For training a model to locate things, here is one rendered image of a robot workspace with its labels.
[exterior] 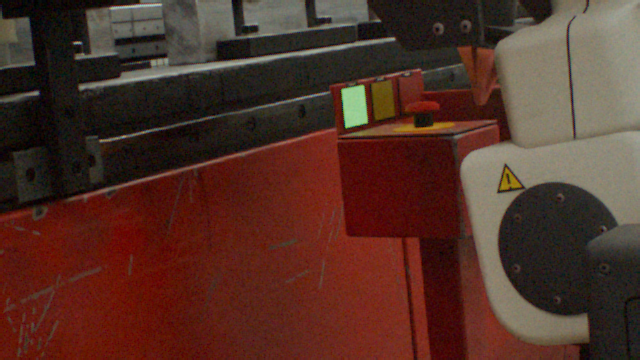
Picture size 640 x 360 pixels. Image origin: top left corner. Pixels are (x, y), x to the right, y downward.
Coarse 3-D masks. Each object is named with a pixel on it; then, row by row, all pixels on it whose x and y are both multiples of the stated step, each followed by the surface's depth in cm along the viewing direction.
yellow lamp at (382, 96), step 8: (376, 88) 149; (384, 88) 150; (376, 96) 149; (384, 96) 150; (392, 96) 152; (376, 104) 149; (384, 104) 150; (392, 104) 152; (376, 112) 149; (384, 112) 150; (392, 112) 151; (376, 120) 149
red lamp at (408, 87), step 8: (400, 80) 153; (408, 80) 155; (416, 80) 156; (400, 88) 153; (408, 88) 155; (416, 88) 156; (400, 96) 153; (408, 96) 155; (416, 96) 156; (408, 104) 154
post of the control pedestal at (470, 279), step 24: (432, 240) 146; (456, 240) 144; (432, 264) 146; (456, 264) 144; (432, 288) 147; (456, 288) 145; (480, 288) 148; (432, 312) 147; (456, 312) 145; (480, 312) 148; (432, 336) 148; (456, 336) 146; (480, 336) 148
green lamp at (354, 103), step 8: (352, 88) 145; (360, 88) 146; (344, 96) 143; (352, 96) 145; (360, 96) 146; (344, 104) 143; (352, 104) 144; (360, 104) 146; (344, 112) 143; (352, 112) 144; (360, 112) 146; (352, 120) 144; (360, 120) 146
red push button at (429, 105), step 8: (416, 104) 140; (424, 104) 140; (432, 104) 140; (408, 112) 141; (416, 112) 140; (424, 112) 140; (432, 112) 140; (416, 120) 141; (424, 120) 141; (432, 120) 141
